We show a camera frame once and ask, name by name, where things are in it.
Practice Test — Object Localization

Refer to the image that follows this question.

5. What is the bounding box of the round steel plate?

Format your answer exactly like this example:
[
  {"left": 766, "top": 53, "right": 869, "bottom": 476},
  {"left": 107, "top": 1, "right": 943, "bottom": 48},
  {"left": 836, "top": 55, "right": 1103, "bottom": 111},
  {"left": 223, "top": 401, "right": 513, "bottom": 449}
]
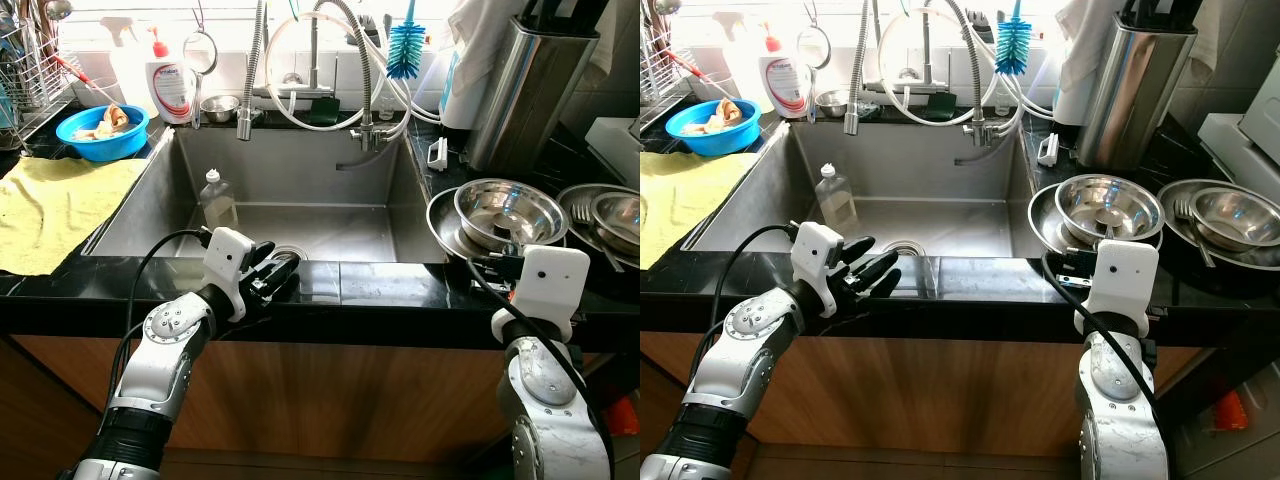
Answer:
[
  {"left": 1028, "top": 182, "right": 1166, "bottom": 256},
  {"left": 1158, "top": 178, "right": 1280, "bottom": 271},
  {"left": 427, "top": 185, "right": 571, "bottom": 263},
  {"left": 557, "top": 183, "right": 641, "bottom": 269}
]

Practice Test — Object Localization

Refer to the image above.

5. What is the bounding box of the steel mixing bowl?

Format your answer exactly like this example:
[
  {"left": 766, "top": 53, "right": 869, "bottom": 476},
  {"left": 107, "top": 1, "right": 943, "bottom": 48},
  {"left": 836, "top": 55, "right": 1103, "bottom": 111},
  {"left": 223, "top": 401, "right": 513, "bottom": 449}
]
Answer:
[
  {"left": 1055, "top": 174, "right": 1166, "bottom": 246},
  {"left": 590, "top": 190, "right": 641, "bottom": 256},
  {"left": 455, "top": 178, "right": 569, "bottom": 251},
  {"left": 1187, "top": 187, "right": 1280, "bottom": 253}
]

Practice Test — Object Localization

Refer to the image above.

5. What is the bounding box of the clear plastic bottle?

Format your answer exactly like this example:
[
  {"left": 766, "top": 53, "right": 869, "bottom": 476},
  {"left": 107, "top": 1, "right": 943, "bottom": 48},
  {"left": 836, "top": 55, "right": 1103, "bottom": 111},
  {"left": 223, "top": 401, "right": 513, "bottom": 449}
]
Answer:
[
  {"left": 812, "top": 163, "right": 859, "bottom": 236},
  {"left": 198, "top": 168, "right": 239, "bottom": 231}
]

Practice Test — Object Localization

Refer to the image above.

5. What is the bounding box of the stainless steel sink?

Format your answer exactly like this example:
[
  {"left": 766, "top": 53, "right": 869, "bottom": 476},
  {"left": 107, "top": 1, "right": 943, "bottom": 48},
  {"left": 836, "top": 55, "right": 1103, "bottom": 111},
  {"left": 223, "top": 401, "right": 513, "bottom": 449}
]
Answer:
[
  {"left": 685, "top": 120, "right": 1051, "bottom": 259},
  {"left": 85, "top": 122, "right": 446, "bottom": 263}
]

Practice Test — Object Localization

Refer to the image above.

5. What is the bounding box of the chrome pull-out sprayer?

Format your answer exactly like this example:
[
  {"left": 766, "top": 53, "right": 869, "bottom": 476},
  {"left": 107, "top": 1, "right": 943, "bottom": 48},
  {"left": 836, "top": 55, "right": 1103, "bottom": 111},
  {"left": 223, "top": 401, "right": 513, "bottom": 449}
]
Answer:
[
  {"left": 236, "top": 0, "right": 271, "bottom": 141},
  {"left": 843, "top": 0, "right": 881, "bottom": 136}
]

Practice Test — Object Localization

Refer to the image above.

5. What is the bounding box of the wooden cabinet front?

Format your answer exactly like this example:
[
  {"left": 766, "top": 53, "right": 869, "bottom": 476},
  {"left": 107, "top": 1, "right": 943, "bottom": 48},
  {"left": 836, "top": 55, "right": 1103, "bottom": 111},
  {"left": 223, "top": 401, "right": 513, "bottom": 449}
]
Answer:
[
  {"left": 0, "top": 335, "right": 621, "bottom": 466},
  {"left": 640, "top": 335, "right": 1211, "bottom": 461}
]

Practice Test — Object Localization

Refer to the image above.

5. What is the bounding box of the chrome gooseneck faucet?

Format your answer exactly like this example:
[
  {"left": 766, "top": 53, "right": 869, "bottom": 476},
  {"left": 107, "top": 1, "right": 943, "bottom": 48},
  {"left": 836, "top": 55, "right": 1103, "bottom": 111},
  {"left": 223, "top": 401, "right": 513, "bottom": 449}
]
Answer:
[
  {"left": 320, "top": 0, "right": 397, "bottom": 153},
  {"left": 930, "top": 0, "right": 1007, "bottom": 149}
]

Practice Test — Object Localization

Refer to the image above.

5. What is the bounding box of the yellow cloth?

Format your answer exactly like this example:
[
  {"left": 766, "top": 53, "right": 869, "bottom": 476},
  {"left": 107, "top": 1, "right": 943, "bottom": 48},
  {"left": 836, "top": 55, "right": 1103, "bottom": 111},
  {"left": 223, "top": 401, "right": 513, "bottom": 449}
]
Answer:
[
  {"left": 640, "top": 150, "right": 766, "bottom": 269},
  {"left": 0, "top": 155, "right": 151, "bottom": 276}
]

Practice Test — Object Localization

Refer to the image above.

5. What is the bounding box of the white dish soap bottle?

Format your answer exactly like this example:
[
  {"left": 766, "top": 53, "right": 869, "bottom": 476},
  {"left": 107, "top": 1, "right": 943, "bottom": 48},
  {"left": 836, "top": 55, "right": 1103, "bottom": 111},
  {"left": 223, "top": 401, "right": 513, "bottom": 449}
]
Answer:
[
  {"left": 145, "top": 27, "right": 201, "bottom": 126},
  {"left": 757, "top": 22, "right": 812, "bottom": 119}
]

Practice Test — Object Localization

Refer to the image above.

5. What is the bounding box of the blue plastic bowl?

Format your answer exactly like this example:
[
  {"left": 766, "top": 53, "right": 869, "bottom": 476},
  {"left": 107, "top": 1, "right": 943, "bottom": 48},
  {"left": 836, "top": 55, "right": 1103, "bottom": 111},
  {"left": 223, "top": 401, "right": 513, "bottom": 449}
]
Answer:
[
  {"left": 665, "top": 98, "right": 761, "bottom": 158},
  {"left": 55, "top": 103, "right": 151, "bottom": 163}
]

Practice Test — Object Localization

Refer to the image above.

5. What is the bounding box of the small chrome tap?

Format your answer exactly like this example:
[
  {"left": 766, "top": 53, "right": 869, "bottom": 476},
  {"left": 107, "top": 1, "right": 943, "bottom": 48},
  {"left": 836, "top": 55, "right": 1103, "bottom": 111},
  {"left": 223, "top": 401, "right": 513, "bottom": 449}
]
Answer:
[
  {"left": 283, "top": 15, "right": 338, "bottom": 101},
  {"left": 895, "top": 10, "right": 951, "bottom": 96}
]

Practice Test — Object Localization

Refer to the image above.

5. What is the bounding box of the steel spoon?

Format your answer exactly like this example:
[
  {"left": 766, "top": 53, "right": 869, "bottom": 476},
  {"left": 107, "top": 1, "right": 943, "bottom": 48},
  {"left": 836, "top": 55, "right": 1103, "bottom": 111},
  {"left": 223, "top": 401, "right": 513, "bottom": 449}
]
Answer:
[
  {"left": 490, "top": 210, "right": 541, "bottom": 251},
  {"left": 1085, "top": 205, "right": 1136, "bottom": 241}
]

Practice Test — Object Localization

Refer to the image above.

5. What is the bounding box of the white spray bottle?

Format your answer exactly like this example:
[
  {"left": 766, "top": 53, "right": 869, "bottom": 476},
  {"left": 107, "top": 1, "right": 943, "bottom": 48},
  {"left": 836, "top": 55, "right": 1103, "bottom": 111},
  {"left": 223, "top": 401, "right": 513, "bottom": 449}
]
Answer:
[
  {"left": 712, "top": 10, "right": 766, "bottom": 101},
  {"left": 100, "top": 15, "right": 151, "bottom": 111}
]

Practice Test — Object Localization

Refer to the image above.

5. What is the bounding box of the blue bottle brush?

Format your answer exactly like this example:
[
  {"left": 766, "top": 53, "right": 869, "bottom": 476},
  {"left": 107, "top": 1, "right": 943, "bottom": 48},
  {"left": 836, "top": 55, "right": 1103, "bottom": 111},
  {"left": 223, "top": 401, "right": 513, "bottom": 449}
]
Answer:
[
  {"left": 995, "top": 0, "right": 1041, "bottom": 76},
  {"left": 385, "top": 0, "right": 429, "bottom": 81}
]

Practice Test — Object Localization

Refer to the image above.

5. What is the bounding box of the white appliance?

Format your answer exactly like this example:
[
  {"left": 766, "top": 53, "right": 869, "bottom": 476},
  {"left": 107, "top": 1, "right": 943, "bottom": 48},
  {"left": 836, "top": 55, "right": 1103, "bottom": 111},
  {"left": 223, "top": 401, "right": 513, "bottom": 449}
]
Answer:
[
  {"left": 1198, "top": 70, "right": 1280, "bottom": 206},
  {"left": 585, "top": 117, "right": 641, "bottom": 186}
]

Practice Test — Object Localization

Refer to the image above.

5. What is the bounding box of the orange object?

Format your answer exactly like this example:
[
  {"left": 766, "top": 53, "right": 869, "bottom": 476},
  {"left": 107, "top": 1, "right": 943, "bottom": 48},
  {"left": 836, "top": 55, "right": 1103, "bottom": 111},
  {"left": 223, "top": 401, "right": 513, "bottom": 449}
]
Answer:
[
  {"left": 605, "top": 395, "right": 639, "bottom": 436},
  {"left": 1212, "top": 390, "right": 1251, "bottom": 431}
]

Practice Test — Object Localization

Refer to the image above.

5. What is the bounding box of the white hanging towel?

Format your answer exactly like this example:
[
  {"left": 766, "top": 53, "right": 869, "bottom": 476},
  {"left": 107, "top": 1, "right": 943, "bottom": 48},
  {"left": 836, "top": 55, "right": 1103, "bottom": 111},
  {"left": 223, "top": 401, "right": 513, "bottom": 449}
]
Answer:
[
  {"left": 440, "top": 0, "right": 521, "bottom": 131},
  {"left": 1050, "top": 0, "right": 1131, "bottom": 126}
]

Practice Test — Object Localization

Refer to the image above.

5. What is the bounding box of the steel fork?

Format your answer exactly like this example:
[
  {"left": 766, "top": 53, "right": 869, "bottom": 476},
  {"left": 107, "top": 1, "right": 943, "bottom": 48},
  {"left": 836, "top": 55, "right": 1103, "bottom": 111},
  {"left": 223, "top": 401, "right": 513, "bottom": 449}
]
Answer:
[
  {"left": 1172, "top": 198, "right": 1217, "bottom": 269},
  {"left": 570, "top": 200, "right": 613, "bottom": 263}
]

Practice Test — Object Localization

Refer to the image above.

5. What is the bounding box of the stainless steel knife block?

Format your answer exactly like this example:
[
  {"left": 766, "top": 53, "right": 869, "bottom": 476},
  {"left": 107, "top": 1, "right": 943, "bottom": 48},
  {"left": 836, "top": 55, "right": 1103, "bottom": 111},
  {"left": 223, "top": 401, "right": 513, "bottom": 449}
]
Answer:
[
  {"left": 468, "top": 15, "right": 601, "bottom": 173},
  {"left": 1075, "top": 12, "right": 1199, "bottom": 171}
]

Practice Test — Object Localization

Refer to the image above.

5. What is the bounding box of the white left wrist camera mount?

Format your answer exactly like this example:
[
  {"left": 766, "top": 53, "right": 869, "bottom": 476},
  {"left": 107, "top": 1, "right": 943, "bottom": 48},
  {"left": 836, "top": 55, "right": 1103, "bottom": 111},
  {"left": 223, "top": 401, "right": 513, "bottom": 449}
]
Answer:
[
  {"left": 203, "top": 227, "right": 257, "bottom": 321},
  {"left": 792, "top": 222, "right": 847, "bottom": 319}
]

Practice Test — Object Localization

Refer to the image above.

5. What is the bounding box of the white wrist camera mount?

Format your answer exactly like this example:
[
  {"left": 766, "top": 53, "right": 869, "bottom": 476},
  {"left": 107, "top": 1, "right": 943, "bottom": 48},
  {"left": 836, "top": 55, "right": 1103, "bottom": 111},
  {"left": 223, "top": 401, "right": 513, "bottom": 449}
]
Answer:
[
  {"left": 792, "top": 222, "right": 847, "bottom": 319},
  {"left": 490, "top": 245, "right": 591, "bottom": 341},
  {"left": 203, "top": 227, "right": 257, "bottom": 321},
  {"left": 1075, "top": 240, "right": 1161, "bottom": 336}
]

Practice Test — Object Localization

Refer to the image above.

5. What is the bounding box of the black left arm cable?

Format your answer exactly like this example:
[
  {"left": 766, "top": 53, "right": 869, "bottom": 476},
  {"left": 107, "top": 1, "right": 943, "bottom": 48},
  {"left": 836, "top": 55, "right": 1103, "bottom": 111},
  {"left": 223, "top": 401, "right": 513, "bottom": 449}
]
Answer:
[
  {"left": 105, "top": 228, "right": 213, "bottom": 401},
  {"left": 708, "top": 224, "right": 801, "bottom": 376}
]

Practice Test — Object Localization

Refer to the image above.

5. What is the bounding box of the round wire strainer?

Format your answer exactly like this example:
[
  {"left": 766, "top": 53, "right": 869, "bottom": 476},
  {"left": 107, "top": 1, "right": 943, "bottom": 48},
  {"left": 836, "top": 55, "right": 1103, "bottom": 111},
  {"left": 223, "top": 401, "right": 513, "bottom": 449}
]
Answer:
[
  {"left": 795, "top": 0, "right": 831, "bottom": 71},
  {"left": 183, "top": 0, "right": 219, "bottom": 76}
]

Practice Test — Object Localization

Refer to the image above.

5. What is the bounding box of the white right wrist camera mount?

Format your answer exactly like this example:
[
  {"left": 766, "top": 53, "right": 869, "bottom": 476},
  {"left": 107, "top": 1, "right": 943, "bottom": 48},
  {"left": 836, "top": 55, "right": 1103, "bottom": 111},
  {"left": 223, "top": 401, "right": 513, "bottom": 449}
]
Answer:
[
  {"left": 490, "top": 245, "right": 591, "bottom": 341},
  {"left": 1075, "top": 240, "right": 1161, "bottom": 336}
]

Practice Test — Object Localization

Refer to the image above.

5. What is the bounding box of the red handled utensil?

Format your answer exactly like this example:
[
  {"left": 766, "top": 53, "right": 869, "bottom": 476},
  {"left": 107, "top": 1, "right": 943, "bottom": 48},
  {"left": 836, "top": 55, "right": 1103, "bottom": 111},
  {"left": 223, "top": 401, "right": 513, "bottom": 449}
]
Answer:
[
  {"left": 668, "top": 48, "right": 736, "bottom": 99},
  {"left": 52, "top": 55, "right": 126, "bottom": 103}
]

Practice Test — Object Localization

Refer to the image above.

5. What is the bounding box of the wire dish rack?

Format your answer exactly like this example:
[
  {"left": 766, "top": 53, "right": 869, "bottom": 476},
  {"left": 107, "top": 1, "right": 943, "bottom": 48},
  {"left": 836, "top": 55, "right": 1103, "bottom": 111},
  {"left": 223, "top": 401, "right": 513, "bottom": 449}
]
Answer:
[
  {"left": 640, "top": 0, "right": 691, "bottom": 126},
  {"left": 0, "top": 0, "right": 77, "bottom": 151}
]

